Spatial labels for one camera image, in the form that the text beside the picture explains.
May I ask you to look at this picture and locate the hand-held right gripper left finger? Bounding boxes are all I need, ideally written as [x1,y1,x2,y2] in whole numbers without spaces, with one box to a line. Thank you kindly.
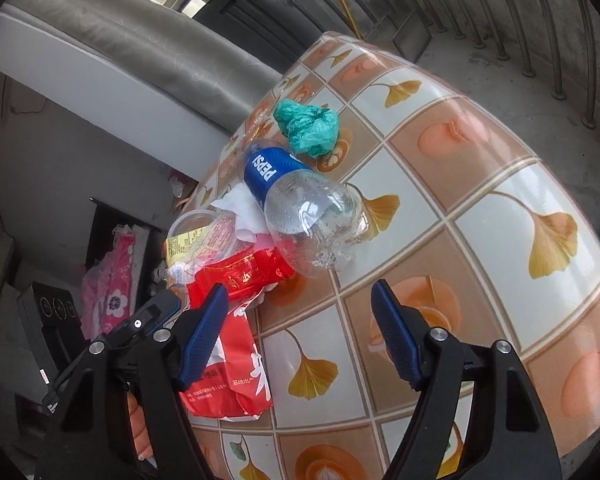
[32,282,231,480]

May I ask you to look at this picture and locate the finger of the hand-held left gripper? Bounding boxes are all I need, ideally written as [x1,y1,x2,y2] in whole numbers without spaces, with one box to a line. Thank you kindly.
[142,289,182,322]

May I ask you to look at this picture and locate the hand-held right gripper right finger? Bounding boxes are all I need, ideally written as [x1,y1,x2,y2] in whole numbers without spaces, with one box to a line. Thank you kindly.
[370,279,563,480]

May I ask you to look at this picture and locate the red and white snack bag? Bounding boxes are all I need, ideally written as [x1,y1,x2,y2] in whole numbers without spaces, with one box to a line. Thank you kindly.
[182,247,298,420]

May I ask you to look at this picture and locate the clear plastic container yellow label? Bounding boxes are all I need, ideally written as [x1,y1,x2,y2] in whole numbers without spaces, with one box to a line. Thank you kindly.
[162,210,241,286]

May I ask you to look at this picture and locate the white tissue paper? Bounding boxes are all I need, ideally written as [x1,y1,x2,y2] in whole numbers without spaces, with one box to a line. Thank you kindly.
[210,184,271,241]

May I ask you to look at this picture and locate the clear plastic bottle blue label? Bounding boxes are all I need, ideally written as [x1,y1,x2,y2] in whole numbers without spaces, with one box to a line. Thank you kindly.
[237,140,371,273]

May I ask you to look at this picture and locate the green plastic bag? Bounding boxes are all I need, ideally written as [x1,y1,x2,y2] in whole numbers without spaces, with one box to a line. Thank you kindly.
[272,100,341,157]

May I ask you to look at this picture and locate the person's left hand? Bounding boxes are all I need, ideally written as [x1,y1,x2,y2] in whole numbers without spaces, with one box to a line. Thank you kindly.
[129,392,154,461]

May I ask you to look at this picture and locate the pink floral blanket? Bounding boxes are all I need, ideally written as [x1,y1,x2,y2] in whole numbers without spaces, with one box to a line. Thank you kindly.
[80,225,148,341]

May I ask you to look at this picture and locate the black box with round dials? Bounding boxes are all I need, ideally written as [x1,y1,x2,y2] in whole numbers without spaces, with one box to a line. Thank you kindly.
[15,282,81,396]

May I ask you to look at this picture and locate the ginkgo leaf patterned tablecloth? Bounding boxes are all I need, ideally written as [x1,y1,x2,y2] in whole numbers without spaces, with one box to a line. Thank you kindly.
[172,31,600,480]

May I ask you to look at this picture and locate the grey curtain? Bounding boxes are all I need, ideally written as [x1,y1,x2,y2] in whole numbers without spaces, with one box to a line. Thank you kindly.
[2,0,283,133]

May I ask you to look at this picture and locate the metal dustpan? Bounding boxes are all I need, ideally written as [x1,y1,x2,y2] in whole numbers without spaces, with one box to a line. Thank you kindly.
[370,12,433,58]

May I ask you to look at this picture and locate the dark grey plastic panel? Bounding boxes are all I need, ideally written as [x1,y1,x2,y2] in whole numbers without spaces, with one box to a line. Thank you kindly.
[195,0,331,56]

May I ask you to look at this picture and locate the metal balcony railing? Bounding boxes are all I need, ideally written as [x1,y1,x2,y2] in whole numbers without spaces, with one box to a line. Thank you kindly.
[285,0,600,171]

